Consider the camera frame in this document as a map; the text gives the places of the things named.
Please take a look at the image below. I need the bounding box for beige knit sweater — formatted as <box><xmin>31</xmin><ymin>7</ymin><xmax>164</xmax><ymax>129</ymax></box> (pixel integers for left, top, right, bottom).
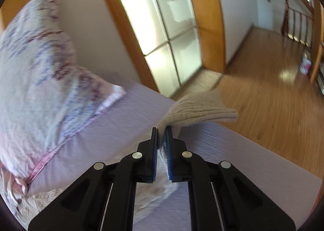
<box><xmin>133</xmin><ymin>90</ymin><xmax>238</xmax><ymax>223</ymax></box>

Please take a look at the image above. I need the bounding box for pink floral pillow right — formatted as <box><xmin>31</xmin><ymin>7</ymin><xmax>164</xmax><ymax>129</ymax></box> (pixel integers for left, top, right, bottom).
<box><xmin>1</xmin><ymin>0</ymin><xmax>125</xmax><ymax>185</ymax></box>

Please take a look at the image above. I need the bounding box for frosted glass sliding door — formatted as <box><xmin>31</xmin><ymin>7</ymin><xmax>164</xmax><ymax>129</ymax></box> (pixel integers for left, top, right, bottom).
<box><xmin>105</xmin><ymin>0</ymin><xmax>226</xmax><ymax>97</ymax></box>

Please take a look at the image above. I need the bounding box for wooden stair railing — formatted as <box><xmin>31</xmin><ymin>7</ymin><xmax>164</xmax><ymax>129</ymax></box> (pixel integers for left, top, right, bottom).
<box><xmin>286</xmin><ymin>0</ymin><xmax>315</xmax><ymax>48</ymax></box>

